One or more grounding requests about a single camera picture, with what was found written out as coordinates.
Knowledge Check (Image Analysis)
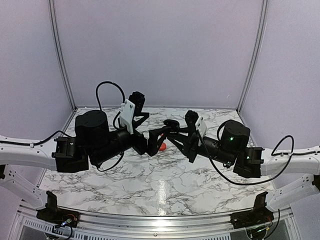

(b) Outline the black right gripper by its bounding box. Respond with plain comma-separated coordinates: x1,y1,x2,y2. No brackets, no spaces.
168,127,236,167

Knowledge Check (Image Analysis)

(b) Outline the black earbud charging case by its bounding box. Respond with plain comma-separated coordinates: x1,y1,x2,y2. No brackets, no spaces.
163,119,180,132

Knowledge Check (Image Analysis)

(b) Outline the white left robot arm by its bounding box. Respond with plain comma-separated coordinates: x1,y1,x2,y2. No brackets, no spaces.
0,110,166,223

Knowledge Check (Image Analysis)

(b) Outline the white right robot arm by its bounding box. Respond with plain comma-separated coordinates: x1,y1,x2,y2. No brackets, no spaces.
164,118,320,224

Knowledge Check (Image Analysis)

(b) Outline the red round charging case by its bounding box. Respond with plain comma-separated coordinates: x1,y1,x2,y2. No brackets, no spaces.
159,142,167,151

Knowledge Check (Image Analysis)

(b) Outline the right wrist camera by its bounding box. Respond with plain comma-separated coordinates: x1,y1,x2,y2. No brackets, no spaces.
184,110,207,138

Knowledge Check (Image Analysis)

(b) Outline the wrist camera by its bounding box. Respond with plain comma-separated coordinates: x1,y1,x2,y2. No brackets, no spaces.
184,110,207,138
119,91,146,135

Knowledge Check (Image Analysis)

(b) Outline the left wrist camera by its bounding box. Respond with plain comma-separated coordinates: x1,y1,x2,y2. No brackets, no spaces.
119,91,146,135

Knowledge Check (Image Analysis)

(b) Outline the front aluminium rail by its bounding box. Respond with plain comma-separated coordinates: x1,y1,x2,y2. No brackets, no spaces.
9,197,301,240

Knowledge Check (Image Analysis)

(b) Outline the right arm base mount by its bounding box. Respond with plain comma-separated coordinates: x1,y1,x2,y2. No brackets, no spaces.
230,191,274,229

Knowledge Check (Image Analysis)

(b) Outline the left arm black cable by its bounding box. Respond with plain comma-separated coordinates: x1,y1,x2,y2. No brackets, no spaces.
0,80,126,172

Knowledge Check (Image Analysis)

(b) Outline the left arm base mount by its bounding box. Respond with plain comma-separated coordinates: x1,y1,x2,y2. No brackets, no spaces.
36,191,80,228

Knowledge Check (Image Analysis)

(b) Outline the left aluminium frame post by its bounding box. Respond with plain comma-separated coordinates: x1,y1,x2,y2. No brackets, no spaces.
47,0,77,111

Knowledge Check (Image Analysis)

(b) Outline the aluminium frame post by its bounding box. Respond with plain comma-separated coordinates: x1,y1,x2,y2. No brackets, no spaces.
47,0,77,111
236,0,270,115

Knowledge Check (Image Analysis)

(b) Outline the right aluminium frame post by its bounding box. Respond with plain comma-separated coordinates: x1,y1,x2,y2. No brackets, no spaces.
236,0,270,115

